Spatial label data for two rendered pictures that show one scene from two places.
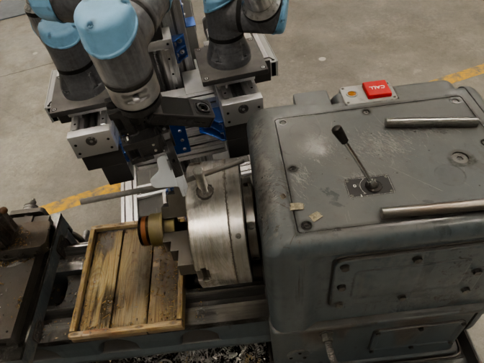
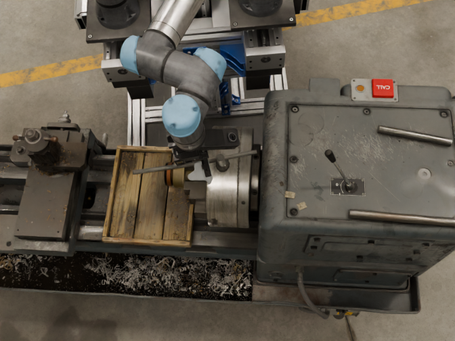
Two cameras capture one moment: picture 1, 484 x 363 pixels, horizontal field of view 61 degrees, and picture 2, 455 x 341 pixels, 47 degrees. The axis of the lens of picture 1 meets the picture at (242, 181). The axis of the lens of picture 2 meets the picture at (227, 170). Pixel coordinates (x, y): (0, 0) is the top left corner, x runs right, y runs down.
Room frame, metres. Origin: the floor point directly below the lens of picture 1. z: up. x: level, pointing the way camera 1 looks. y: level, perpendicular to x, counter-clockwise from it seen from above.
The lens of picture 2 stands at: (0.01, -0.01, 2.58)
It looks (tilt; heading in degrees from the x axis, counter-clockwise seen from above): 66 degrees down; 8
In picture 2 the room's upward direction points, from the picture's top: 6 degrees counter-clockwise
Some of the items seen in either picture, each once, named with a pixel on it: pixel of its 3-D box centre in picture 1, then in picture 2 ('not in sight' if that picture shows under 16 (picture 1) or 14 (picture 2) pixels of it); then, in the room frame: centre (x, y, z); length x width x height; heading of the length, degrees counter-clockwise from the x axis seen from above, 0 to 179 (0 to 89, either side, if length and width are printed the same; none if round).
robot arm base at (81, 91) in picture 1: (79, 74); (114, 1); (1.22, 0.47, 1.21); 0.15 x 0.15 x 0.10
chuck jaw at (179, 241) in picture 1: (186, 254); (201, 201); (0.55, 0.16, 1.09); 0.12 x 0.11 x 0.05; 178
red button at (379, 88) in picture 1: (376, 90); (382, 88); (0.85, -0.38, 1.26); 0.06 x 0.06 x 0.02; 88
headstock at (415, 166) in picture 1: (371, 202); (356, 178); (0.64, -0.32, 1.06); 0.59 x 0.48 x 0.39; 88
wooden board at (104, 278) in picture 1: (133, 273); (152, 195); (0.65, 0.35, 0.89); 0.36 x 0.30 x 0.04; 178
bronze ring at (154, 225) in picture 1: (159, 229); (180, 174); (0.64, 0.23, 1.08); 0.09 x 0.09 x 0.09; 88
